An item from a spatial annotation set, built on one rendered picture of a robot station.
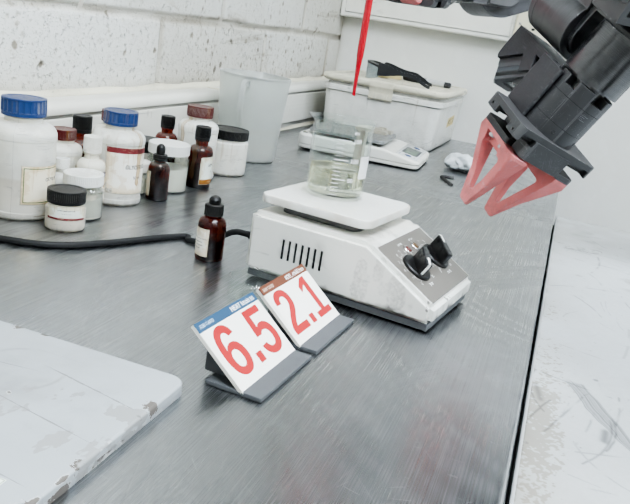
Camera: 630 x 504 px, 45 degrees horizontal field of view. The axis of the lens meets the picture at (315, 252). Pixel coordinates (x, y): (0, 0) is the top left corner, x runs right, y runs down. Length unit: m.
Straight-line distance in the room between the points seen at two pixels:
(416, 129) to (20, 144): 1.16
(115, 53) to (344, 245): 0.62
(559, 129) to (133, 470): 0.46
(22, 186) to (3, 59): 0.21
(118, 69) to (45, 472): 0.88
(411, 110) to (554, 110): 1.14
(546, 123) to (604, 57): 0.07
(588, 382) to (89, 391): 0.41
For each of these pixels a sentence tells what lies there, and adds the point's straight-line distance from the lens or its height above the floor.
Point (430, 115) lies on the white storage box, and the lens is 1.83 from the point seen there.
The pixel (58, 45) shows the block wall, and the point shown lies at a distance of 1.11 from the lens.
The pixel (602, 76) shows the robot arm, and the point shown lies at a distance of 0.71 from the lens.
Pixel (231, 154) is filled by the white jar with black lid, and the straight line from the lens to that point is 1.21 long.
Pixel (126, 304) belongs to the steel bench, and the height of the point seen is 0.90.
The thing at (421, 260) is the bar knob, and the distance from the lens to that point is 0.72.
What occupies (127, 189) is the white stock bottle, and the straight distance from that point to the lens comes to 0.97.
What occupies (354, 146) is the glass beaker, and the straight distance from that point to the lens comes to 0.75.
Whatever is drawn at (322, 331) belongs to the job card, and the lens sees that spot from 0.66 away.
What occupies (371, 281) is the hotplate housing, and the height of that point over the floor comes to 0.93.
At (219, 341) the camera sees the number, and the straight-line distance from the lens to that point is 0.55.
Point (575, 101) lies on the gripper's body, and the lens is 0.71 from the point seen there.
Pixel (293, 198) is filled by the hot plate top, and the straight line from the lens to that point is 0.75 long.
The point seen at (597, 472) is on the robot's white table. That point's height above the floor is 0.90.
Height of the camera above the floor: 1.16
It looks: 17 degrees down
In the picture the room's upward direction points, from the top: 9 degrees clockwise
